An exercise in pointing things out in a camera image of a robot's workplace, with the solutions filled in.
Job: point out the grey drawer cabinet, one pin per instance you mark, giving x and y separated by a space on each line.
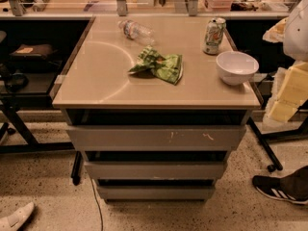
99 90

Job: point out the grey middle drawer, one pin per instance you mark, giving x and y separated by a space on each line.
168 171

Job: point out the black striped sneaker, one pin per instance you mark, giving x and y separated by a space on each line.
292 188

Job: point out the green white soda can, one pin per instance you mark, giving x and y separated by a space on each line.
213 37

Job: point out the green chip bag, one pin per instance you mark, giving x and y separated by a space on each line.
167 68

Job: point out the black headphones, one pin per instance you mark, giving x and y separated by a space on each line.
16 82

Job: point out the black desk frame left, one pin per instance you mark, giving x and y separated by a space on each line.
9 109

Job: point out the white shoe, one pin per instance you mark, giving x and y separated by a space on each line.
14 221

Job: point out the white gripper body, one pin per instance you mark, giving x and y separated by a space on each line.
296 38

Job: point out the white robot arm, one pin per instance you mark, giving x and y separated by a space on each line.
292 31

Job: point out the grey top drawer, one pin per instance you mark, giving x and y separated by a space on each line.
156 138

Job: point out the grey drawer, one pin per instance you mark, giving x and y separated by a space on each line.
156 138
168 171
154 193

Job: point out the clear plastic water bottle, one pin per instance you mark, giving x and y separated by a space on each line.
136 32

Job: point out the grey bottom drawer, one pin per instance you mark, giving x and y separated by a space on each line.
154 193

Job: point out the white bowl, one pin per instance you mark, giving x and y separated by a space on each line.
234 67

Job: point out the black desk leg right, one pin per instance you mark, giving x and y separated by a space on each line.
265 139

